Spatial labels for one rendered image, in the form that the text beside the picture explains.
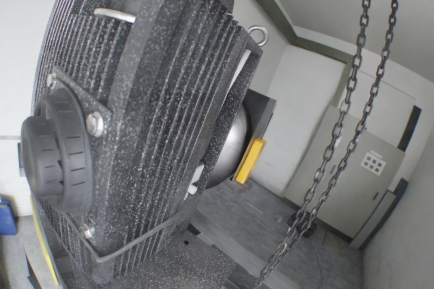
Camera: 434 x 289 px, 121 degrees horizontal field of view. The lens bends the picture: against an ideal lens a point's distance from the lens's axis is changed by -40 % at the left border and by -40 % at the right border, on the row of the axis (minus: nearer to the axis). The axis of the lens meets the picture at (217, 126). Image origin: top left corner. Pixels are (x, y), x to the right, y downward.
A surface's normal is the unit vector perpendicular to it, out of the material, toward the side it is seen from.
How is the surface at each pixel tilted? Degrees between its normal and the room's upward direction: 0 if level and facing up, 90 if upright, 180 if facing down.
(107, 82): 90
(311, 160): 90
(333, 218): 90
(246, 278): 90
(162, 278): 0
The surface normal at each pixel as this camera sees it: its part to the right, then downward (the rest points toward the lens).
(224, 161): -0.43, 0.06
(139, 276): 0.37, -0.90
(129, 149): 0.82, 0.43
